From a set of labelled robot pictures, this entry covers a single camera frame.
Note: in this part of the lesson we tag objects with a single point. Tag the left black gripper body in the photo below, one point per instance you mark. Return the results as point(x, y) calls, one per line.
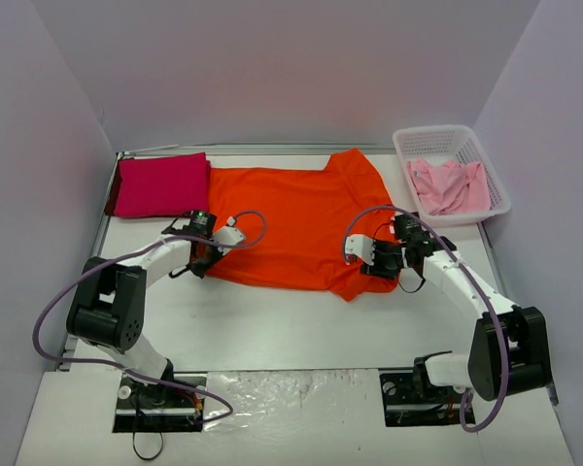
point(200, 259)

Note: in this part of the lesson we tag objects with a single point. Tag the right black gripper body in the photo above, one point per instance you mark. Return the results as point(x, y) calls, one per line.
point(379, 257)

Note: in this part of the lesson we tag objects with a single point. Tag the orange t-shirt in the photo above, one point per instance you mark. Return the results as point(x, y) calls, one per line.
point(300, 219)

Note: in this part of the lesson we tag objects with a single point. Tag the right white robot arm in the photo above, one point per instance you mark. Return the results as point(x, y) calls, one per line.
point(508, 353)

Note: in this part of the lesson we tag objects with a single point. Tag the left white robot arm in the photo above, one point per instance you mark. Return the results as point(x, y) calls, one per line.
point(108, 308)

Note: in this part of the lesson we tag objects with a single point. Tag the folded magenta t-shirt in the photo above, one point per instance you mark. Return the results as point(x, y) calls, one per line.
point(160, 186)

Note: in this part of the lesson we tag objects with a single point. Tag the pink t-shirt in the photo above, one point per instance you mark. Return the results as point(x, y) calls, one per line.
point(451, 188)

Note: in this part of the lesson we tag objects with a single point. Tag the white plastic basket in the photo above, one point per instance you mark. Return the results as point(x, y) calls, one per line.
point(437, 145)

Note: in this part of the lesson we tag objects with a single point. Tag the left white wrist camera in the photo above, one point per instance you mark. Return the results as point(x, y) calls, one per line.
point(228, 236)

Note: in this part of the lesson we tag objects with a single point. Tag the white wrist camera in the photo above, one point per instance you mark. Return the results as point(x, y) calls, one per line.
point(228, 236)
point(359, 247)

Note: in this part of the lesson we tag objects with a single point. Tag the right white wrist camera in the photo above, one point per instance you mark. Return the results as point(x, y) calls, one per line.
point(359, 247)

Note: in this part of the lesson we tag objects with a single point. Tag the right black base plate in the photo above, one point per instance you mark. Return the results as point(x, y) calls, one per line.
point(406, 405)

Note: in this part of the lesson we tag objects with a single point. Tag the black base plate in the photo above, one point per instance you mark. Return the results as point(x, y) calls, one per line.
point(406, 405)
point(147, 408)

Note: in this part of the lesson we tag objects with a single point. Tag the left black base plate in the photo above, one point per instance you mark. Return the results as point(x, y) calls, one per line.
point(147, 408)

